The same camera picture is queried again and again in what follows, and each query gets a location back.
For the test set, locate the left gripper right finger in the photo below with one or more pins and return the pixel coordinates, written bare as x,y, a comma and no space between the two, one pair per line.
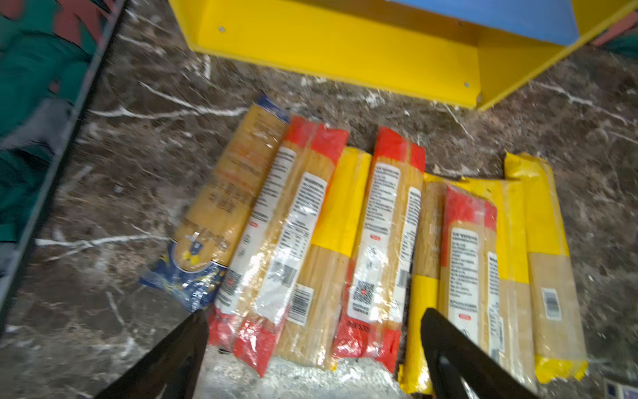
455,362

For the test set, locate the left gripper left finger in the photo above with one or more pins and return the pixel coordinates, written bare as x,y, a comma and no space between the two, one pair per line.
171,369

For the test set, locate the red-end spaghetti pack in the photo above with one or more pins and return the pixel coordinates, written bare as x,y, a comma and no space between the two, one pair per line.
253,300
469,277
377,279

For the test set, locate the wide yellow spaghetti pack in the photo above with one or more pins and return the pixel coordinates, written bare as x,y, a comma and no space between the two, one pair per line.
506,329

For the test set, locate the narrow yellow spaghetti pack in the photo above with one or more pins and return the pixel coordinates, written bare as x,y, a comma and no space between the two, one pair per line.
414,376

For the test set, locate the gold blue Molisana spaghetti pack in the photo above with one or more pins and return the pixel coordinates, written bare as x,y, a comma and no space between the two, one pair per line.
198,255

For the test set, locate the far right yellow spaghetti pack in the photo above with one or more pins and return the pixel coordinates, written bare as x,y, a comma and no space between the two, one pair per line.
559,343

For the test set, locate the yellow-band spaghetti pack left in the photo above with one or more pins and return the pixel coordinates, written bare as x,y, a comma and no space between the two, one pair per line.
316,304

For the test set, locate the small playing card box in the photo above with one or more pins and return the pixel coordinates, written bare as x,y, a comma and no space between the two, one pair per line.
618,390

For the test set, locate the yellow shelf unit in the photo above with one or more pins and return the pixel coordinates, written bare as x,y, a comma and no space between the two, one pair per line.
464,53

